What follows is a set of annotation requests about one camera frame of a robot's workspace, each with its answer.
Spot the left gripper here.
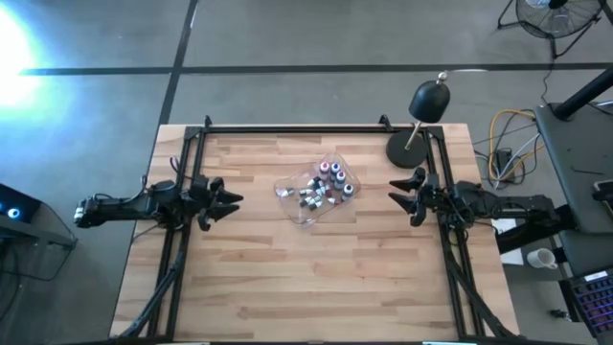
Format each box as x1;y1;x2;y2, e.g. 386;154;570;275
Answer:
184;174;245;233

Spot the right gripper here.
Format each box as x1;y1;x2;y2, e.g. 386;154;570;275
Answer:
388;167;456;228

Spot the clear plastic container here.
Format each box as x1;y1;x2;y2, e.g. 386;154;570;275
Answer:
273;151;361;229

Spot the black desk lamp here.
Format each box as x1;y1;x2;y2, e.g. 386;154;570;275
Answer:
385;70;452;170

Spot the white paper sheet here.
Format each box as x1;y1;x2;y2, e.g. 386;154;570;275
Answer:
490;210;518;236
500;246;526;266

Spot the black power strip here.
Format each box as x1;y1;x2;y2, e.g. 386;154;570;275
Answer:
495;149;516;181

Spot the black desk leg beam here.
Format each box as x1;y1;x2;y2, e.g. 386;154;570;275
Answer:
495;204;576;255

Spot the white mug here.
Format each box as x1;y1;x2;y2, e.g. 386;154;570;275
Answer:
526;247;559;270

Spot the black desk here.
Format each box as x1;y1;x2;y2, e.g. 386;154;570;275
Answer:
534;101;613;236

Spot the black pole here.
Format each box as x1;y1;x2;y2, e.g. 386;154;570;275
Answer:
553;66;613;121

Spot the black box blue light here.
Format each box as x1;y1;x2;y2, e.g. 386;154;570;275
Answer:
0;183;43;224

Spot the backlit keyboard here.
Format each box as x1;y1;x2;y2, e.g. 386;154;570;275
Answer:
567;268;613;339

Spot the black floor fan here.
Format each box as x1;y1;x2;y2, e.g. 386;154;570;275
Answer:
496;0;608;59

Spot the yellow cable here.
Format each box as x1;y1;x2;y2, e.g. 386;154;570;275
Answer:
487;107;547;183

